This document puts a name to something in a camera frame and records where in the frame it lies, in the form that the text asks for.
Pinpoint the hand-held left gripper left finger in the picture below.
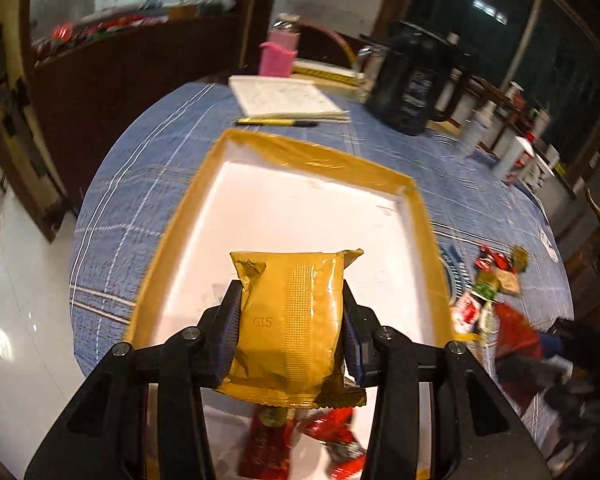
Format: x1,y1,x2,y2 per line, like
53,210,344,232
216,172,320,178
25,280,243,480

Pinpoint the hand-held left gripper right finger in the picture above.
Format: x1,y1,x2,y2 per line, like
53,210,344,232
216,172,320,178
341,280,551,480

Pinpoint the gold snack packet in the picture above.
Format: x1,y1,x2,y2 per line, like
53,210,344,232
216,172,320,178
212,248,368,409

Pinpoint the gold-rimmed white tray box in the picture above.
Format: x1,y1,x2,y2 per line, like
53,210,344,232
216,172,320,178
124,128,481,480

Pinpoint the large red black snack packet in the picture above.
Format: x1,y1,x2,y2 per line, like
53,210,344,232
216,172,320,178
302,406,370,480

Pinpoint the dark red long script packet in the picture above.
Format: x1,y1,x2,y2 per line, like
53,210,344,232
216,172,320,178
236,405,297,480

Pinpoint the white red snack packet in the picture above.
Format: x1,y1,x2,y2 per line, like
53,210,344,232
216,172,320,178
451,295,484,337

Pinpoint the red black candy packet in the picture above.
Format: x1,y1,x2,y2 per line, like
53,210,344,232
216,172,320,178
474,244,512,274

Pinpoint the yellow black pen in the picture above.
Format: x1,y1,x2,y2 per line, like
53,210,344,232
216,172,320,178
233,117,321,128

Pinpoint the red and white canister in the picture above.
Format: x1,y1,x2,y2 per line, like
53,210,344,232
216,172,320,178
491,135,535,182

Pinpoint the white paper notebook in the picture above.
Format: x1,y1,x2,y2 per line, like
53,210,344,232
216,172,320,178
228,75,352,122

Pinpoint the white spray bottle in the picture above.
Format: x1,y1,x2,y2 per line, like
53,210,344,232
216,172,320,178
459,100,497,155

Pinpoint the dark wooden cabinet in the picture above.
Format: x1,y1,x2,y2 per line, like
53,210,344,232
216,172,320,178
27,10,253,211

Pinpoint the yellow ruler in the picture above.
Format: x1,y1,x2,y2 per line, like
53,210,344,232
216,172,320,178
292,57,370,92

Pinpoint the black electric kettle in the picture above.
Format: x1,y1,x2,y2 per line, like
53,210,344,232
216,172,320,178
365,21,475,137

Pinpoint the bottle with pink sleeve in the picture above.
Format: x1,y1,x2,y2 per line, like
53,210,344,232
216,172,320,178
258,12,302,79

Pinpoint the round-backed wooden chair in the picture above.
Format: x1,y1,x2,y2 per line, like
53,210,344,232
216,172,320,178
300,20,357,70

